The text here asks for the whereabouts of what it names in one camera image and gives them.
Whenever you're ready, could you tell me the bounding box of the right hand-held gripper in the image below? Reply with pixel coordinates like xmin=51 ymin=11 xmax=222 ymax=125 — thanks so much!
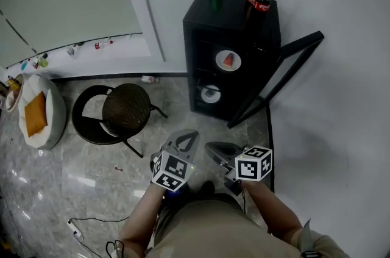
xmin=204 ymin=141 xmax=273 ymax=197

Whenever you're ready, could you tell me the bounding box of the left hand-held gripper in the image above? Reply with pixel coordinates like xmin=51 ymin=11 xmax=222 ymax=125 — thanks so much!
xmin=149 ymin=129 xmax=200 ymax=193

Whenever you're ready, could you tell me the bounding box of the white plate with dark food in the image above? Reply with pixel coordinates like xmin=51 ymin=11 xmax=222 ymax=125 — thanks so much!
xmin=200 ymin=84 xmax=222 ymax=104

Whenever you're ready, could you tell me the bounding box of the white plate with watermelon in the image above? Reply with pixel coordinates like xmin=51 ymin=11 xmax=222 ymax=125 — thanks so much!
xmin=214 ymin=49 xmax=243 ymax=72

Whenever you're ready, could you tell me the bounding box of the black mini fridge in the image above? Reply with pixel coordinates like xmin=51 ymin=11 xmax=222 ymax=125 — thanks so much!
xmin=182 ymin=0 xmax=325 ymax=129

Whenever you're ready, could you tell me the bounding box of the person's right forearm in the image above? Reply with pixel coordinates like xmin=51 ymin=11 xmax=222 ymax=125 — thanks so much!
xmin=243 ymin=179 xmax=306 ymax=249

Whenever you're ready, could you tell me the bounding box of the person's left forearm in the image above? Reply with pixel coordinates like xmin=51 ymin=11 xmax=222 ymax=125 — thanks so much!
xmin=118 ymin=181 xmax=168 ymax=258

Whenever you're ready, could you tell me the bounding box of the person's black shoe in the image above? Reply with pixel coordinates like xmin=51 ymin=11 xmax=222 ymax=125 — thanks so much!
xmin=199 ymin=180 xmax=216 ymax=196

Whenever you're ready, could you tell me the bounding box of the black round chair wooden seat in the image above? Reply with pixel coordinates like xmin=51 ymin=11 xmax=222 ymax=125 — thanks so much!
xmin=71 ymin=82 xmax=169 ymax=159

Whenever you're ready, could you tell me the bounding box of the person's beige clothing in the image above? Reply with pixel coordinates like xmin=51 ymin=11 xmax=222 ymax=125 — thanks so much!
xmin=145 ymin=193 xmax=351 ymax=258

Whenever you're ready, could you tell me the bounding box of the white bean bag pouf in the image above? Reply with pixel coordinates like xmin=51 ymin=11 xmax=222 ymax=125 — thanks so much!
xmin=17 ymin=73 xmax=68 ymax=151

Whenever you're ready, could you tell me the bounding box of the white power strip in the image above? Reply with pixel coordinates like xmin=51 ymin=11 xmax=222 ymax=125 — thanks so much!
xmin=66 ymin=219 xmax=83 ymax=241

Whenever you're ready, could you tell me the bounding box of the dark cola bottle red cap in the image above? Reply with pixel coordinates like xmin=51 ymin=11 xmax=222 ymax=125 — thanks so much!
xmin=253 ymin=0 xmax=272 ymax=23

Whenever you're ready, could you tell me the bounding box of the orange cushion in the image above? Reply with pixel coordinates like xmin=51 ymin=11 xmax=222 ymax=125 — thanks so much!
xmin=24 ymin=91 xmax=49 ymax=138

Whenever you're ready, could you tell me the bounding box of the woven basket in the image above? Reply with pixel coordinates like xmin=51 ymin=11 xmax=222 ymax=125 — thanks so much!
xmin=5 ymin=73 xmax=25 ymax=113

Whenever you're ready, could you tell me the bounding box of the black floor cable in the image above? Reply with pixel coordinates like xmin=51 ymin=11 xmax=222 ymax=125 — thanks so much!
xmin=69 ymin=215 xmax=131 ymax=258

